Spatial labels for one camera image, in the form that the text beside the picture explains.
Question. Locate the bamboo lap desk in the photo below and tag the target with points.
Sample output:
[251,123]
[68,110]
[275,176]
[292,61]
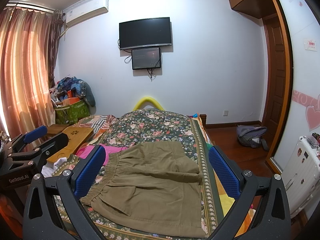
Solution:
[77,136]

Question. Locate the white wall air conditioner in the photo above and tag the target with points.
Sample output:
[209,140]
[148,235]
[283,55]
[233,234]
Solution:
[85,12]

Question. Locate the grey purple backpack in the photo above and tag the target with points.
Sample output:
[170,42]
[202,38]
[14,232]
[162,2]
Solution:
[252,136]

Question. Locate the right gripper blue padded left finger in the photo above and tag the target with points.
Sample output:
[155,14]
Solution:
[42,220]

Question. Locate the striped patchwork blanket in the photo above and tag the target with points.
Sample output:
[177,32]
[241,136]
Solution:
[99,124]

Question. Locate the olive khaki cargo pants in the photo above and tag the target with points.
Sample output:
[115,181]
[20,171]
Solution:
[152,187]

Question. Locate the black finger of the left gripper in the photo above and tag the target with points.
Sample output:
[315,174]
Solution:
[41,153]

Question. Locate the white sliding wardrobe door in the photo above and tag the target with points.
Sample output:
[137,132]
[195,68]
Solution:
[303,118]

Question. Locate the green fabric storage box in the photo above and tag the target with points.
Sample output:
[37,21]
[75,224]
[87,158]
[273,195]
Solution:
[71,114]

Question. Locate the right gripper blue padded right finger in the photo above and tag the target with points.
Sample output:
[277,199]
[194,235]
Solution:
[272,217]

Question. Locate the pile of mixed clothes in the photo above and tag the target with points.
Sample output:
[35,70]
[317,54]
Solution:
[78,87]

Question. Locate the white wall socket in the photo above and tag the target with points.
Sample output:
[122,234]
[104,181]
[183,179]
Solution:
[225,112]

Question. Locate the pink orange window curtain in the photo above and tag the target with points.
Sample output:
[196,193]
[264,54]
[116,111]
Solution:
[29,45]

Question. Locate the small black wall monitor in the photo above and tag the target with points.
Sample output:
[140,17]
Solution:
[146,58]

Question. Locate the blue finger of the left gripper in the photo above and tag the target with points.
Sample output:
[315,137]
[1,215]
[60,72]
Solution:
[24,139]

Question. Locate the white radiator with stickers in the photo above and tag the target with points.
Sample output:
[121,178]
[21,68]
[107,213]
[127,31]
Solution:
[301,174]

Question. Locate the black wall television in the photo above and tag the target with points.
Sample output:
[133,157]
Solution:
[149,32]

